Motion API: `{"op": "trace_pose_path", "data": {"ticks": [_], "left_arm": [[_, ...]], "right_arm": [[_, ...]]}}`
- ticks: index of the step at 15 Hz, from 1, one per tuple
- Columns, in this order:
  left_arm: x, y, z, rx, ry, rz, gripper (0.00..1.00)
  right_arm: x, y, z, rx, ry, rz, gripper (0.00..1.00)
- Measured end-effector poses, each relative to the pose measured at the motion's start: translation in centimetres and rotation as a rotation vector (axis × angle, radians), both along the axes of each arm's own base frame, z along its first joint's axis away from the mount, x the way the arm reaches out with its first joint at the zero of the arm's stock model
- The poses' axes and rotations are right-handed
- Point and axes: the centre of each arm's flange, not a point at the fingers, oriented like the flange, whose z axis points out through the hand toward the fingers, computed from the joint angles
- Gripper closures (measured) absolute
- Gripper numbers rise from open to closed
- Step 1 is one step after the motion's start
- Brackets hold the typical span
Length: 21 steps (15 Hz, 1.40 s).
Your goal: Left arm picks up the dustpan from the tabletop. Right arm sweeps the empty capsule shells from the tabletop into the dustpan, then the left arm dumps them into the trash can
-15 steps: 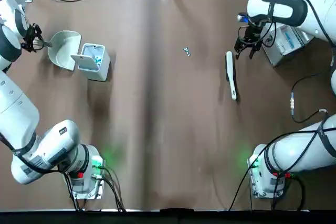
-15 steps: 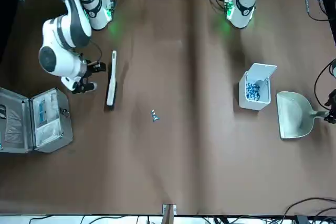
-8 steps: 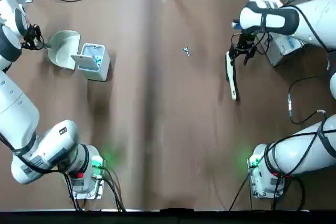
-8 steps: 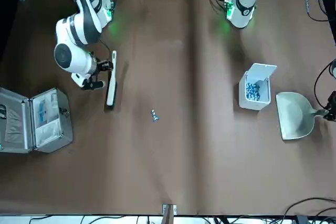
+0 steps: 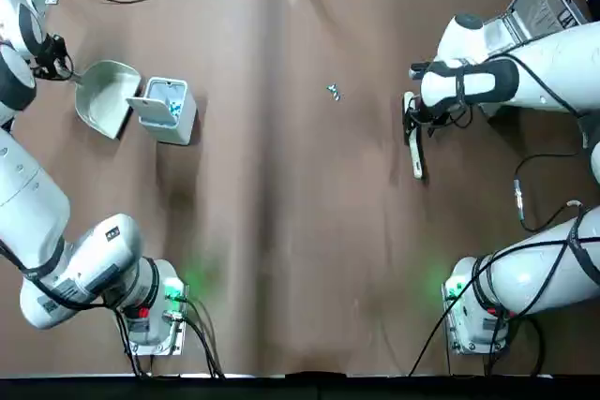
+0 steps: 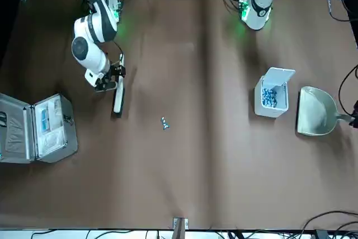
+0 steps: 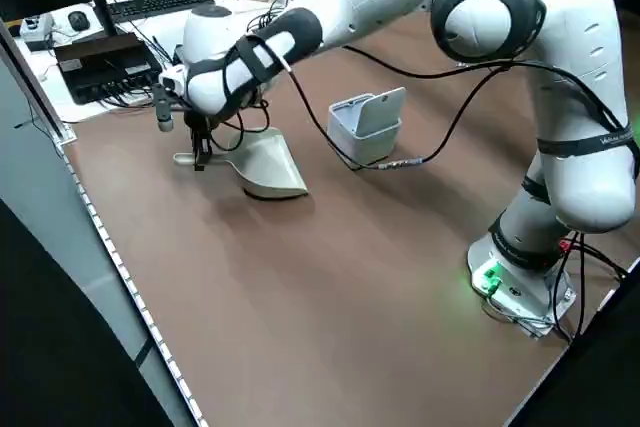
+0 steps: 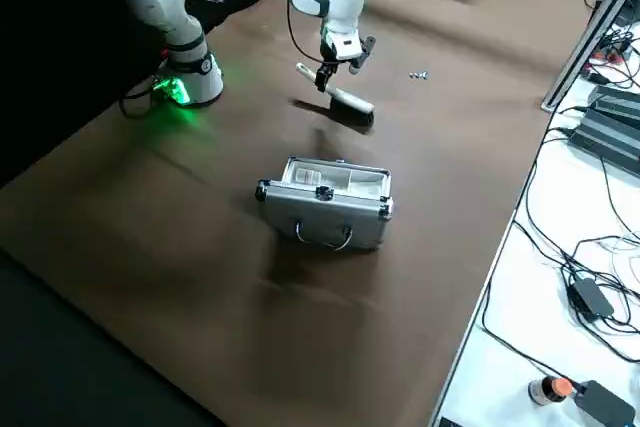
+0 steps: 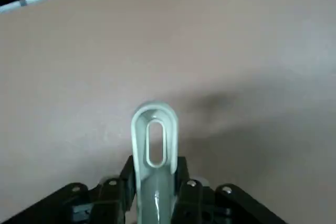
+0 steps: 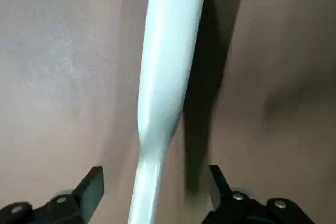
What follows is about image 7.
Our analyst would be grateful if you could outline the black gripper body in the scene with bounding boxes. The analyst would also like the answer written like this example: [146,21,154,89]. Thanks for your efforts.
[182,109,214,136]

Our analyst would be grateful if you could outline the pale green plastic dustpan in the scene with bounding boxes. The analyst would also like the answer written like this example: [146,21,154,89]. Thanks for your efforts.
[172,127,310,201]

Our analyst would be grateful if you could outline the white flip lid trash can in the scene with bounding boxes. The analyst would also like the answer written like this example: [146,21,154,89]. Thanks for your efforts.
[327,86,405,172]

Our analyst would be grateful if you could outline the grey cylindrical wrist attachment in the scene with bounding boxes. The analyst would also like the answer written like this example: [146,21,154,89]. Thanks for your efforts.
[152,84,176,133]

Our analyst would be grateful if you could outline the black box computer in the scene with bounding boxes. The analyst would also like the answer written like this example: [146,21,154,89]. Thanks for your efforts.
[53,31,165,106]

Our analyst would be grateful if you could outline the black keyboard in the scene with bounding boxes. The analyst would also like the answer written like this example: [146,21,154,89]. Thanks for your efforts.
[105,0,216,24]

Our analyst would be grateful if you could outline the white table edge strip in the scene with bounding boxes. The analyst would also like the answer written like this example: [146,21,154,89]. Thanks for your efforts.
[59,141,209,427]

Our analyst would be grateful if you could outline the small white device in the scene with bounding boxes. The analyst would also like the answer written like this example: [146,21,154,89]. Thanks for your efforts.
[19,14,55,52]

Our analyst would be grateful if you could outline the aluminium frame post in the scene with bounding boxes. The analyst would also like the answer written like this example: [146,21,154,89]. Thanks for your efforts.
[0,21,77,148]

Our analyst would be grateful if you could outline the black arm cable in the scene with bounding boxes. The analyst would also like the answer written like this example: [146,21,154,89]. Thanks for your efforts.
[247,34,632,172]

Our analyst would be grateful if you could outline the black base cables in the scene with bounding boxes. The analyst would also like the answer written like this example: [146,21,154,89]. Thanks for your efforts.
[552,234,632,346]

